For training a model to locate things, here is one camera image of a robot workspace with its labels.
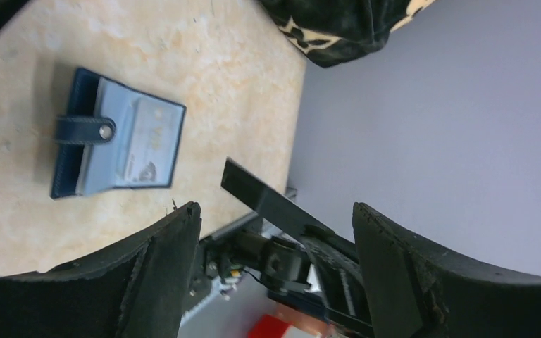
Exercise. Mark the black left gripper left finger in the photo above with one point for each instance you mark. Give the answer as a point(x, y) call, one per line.
point(135, 287)

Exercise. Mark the black floral cushion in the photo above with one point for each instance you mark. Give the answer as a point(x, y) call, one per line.
point(332, 32)

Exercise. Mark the blue leather card holder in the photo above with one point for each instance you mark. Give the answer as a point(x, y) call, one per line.
point(114, 137)

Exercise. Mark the red object on floor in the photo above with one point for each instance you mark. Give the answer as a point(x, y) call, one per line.
point(271, 327)

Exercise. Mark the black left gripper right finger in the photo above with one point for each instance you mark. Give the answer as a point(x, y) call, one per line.
point(416, 287)

